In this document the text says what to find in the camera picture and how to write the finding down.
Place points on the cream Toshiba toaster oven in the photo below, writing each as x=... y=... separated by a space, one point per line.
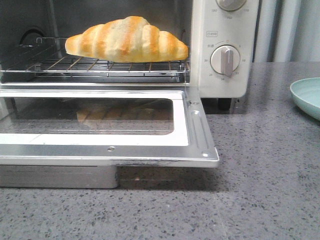
x=201 y=24

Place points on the grey curtain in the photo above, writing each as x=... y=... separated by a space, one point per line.
x=287 y=31

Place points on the metal wire oven rack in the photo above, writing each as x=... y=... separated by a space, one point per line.
x=47 y=56

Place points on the beige temperature knob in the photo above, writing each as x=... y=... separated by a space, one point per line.
x=230 y=5

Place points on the beige timer knob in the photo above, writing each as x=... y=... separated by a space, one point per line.
x=225 y=59

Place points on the black right oven foot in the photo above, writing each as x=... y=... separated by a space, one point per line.
x=224 y=104

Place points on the oven glass door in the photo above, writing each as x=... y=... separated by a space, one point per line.
x=109 y=126

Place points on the golden croissant bread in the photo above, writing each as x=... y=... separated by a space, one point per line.
x=128 y=40

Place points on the light green round plate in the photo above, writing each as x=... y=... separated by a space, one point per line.
x=306 y=95

